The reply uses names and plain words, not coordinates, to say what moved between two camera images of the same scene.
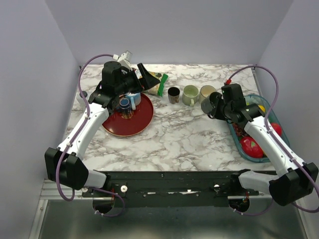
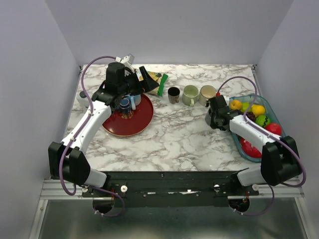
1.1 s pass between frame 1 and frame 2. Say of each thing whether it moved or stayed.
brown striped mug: stayed
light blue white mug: stayed
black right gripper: moved
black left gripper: stayed
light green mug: stayed
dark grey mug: moved
